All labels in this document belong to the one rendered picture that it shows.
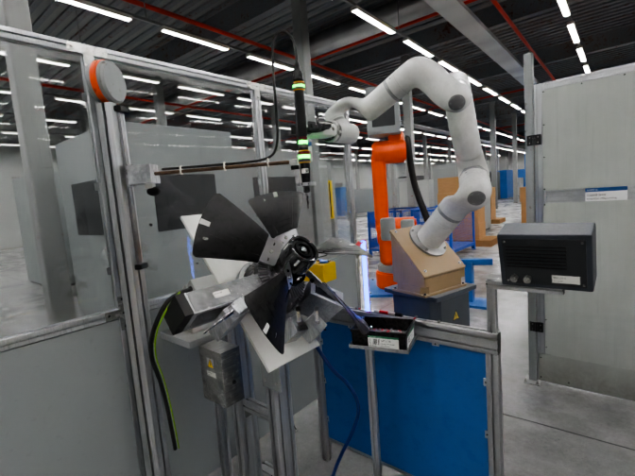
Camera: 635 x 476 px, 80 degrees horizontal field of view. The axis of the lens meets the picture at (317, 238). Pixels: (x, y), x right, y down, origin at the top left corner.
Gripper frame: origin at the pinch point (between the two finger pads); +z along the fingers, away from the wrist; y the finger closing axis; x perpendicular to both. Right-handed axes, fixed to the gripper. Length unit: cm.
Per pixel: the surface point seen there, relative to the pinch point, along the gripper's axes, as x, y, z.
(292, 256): -44.2, -4.9, 15.6
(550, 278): -57, -72, -32
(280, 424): -109, 8, 17
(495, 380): -97, -54, -34
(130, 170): -10, 51, 40
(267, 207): -27.7, 18.9, 2.9
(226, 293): -53, 7, 35
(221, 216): -29.0, 10.0, 31.4
